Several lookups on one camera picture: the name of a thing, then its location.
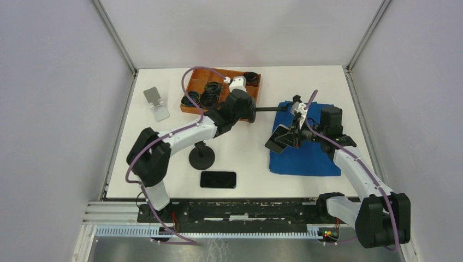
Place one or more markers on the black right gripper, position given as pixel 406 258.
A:
pixel 292 136

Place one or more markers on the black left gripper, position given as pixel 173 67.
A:
pixel 250 108

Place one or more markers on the black phone stand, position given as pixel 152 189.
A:
pixel 201 157
pixel 271 107

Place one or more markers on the black phone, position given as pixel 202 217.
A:
pixel 278 142
pixel 218 179

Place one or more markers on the blue cloth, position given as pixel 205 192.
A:
pixel 309 159

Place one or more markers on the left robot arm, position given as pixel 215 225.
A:
pixel 150 155

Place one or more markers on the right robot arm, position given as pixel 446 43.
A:
pixel 381 218

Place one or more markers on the silver metal phone stand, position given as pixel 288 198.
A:
pixel 156 104

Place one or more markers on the rolled tie back right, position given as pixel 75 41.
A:
pixel 252 78

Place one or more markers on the rolled tie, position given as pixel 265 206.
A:
pixel 252 78
pixel 208 100
pixel 213 88
pixel 192 98

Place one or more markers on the rolled tie front centre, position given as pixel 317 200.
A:
pixel 208 100

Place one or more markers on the rolled tie centre top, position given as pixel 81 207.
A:
pixel 213 88

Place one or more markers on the wooden compartment tray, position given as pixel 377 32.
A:
pixel 225 96

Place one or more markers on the rolled tie front left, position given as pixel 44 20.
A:
pixel 192 98

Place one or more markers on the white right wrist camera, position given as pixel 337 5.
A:
pixel 299 110

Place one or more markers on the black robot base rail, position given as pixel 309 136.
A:
pixel 241 215

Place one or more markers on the aluminium frame post right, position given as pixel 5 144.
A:
pixel 382 9

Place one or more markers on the aluminium frame post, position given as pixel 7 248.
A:
pixel 382 9
pixel 113 34

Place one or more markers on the white toothed cable duct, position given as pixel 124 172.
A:
pixel 154 231

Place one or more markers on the aluminium frame post left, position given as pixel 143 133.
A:
pixel 113 34

